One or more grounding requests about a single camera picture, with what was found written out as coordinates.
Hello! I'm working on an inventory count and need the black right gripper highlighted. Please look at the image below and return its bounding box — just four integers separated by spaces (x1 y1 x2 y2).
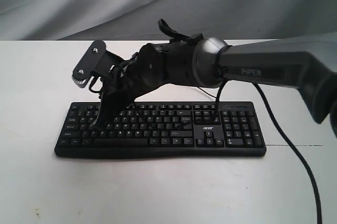
91 50 147 127

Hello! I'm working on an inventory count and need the black Acer keyboard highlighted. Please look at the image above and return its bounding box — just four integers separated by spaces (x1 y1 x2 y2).
54 101 266 159

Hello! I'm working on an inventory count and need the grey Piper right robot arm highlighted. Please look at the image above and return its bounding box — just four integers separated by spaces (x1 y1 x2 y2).
93 33 336 130

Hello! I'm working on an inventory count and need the grey backdrop cloth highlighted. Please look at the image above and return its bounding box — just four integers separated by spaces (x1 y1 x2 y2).
1 0 336 40

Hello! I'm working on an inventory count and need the black keyboard USB cable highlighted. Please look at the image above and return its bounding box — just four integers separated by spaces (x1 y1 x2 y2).
194 87 221 103

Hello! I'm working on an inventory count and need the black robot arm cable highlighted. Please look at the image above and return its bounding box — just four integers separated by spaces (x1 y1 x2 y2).
213 79 324 224

